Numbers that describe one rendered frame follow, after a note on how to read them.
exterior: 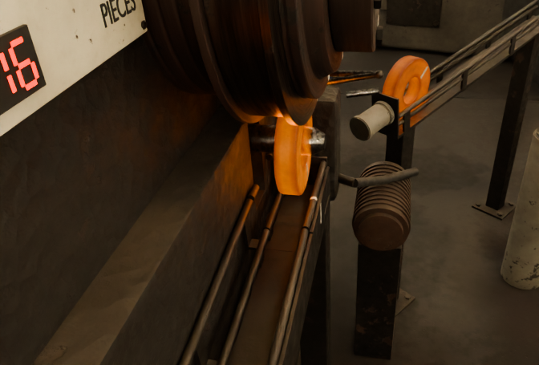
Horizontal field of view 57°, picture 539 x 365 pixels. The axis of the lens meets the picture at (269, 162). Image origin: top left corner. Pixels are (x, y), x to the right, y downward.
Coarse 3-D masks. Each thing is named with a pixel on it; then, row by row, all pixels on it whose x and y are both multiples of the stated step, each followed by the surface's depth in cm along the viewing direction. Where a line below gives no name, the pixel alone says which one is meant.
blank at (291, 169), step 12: (276, 132) 71; (288, 132) 71; (300, 132) 73; (276, 144) 71; (288, 144) 71; (300, 144) 74; (276, 156) 71; (288, 156) 71; (300, 156) 74; (276, 168) 72; (288, 168) 72; (300, 168) 75; (276, 180) 74; (288, 180) 73; (300, 180) 76; (288, 192) 76; (300, 192) 76
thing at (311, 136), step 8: (248, 128) 78; (256, 128) 77; (264, 128) 77; (272, 128) 77; (304, 128) 76; (312, 128) 76; (256, 136) 77; (264, 136) 77; (272, 136) 76; (304, 136) 75; (312, 136) 75; (320, 136) 75; (256, 144) 77; (264, 144) 77; (272, 144) 77; (304, 144) 75; (312, 144) 75; (320, 144) 75; (272, 152) 78; (304, 152) 76; (312, 152) 76
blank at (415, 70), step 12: (408, 60) 114; (420, 60) 116; (396, 72) 113; (408, 72) 114; (420, 72) 118; (384, 84) 114; (396, 84) 112; (420, 84) 120; (396, 96) 114; (408, 96) 122; (420, 96) 122
